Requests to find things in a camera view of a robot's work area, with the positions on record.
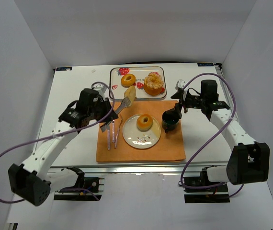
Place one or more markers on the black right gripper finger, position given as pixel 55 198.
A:
pixel 169 113
pixel 175 112

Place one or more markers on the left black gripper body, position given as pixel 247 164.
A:
pixel 106 111

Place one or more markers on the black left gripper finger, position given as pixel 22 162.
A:
pixel 112 115
pixel 105 126

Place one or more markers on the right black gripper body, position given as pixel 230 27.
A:
pixel 183 103

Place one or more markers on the golden bagel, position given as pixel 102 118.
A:
pixel 144 122

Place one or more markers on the elongated bread roll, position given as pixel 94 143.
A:
pixel 130 93

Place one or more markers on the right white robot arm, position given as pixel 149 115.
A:
pixel 249 160

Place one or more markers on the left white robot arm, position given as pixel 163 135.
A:
pixel 31 179

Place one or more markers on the sugar topped round bread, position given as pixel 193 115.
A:
pixel 153 84

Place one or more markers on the black cup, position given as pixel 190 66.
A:
pixel 169 124

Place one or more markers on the orange cloth placemat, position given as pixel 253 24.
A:
pixel 170 146

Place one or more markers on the round white yellow plate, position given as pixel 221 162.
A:
pixel 140 139

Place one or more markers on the strawberry pattern rectangular tray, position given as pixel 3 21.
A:
pixel 140 73

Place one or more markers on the right table label sticker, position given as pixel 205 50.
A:
pixel 205 64

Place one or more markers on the table label sticker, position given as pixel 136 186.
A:
pixel 205 64
pixel 63 68

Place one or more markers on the left table label sticker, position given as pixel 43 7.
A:
pixel 63 68

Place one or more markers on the table knife pink handle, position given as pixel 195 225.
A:
pixel 108 138

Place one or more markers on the spoon pink handle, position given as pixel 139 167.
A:
pixel 113 131

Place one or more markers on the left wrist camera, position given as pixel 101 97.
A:
pixel 100 87

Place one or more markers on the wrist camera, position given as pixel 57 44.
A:
pixel 181 86
pixel 100 87

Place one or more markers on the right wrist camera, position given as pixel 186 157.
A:
pixel 181 86

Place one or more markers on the fork pink handle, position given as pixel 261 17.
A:
pixel 118 131

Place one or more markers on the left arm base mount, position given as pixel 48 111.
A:
pixel 90 189

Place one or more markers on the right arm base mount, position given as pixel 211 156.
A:
pixel 196 195

